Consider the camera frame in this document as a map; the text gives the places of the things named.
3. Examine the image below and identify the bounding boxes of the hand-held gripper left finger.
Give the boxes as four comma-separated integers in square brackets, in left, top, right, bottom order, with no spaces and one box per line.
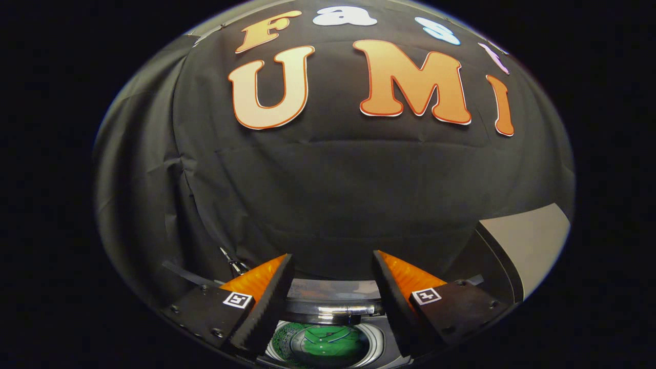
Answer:
[161,253,295,359]

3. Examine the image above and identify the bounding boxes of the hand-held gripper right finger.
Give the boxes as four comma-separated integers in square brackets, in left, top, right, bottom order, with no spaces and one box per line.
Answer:
[372,250,513,359]

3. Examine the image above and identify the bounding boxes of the grey washing machine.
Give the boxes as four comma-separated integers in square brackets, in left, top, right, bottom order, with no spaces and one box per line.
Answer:
[256,279,413,368]

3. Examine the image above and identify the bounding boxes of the green polo shirt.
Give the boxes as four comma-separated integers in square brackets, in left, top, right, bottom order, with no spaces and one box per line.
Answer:
[300,325,368,362]

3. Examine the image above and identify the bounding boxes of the black spring clamp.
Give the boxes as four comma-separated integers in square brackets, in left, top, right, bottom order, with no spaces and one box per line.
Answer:
[219,247,249,276]

